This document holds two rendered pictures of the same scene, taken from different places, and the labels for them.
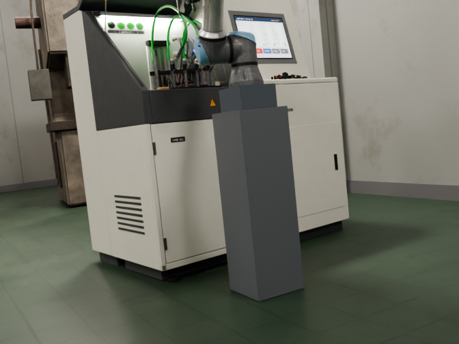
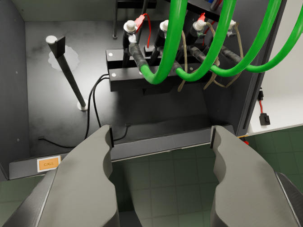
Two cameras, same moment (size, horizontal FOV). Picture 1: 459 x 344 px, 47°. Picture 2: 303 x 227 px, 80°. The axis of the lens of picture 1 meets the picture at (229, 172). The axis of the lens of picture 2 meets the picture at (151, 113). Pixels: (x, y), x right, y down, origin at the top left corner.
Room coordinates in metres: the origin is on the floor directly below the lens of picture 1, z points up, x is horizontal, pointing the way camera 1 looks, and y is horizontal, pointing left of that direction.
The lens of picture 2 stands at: (2.68, 0.15, 1.45)
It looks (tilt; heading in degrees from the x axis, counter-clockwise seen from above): 71 degrees down; 349
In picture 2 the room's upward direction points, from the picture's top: 38 degrees clockwise
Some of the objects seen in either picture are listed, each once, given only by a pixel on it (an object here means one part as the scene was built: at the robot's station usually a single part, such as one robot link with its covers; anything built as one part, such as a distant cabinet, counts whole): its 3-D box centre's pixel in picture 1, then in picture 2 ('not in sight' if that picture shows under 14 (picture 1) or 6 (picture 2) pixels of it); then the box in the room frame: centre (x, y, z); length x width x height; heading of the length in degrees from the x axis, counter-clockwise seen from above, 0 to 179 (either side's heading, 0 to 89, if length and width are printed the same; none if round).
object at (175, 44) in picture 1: (182, 55); not in sight; (3.29, 0.22, 1.20); 0.13 x 0.03 x 0.31; 127
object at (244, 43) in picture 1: (241, 48); not in sight; (2.29, -0.10, 1.07); 0.13 x 0.12 x 0.14; 105
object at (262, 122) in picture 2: not in sight; (262, 106); (3.03, -0.18, 0.99); 0.12 x 0.02 x 0.02; 28
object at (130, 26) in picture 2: not in sight; (130, 27); (2.93, 0.25, 1.13); 0.02 x 0.02 x 0.03
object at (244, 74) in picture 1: (245, 75); not in sight; (2.29, -0.11, 0.95); 0.15 x 0.15 x 0.10
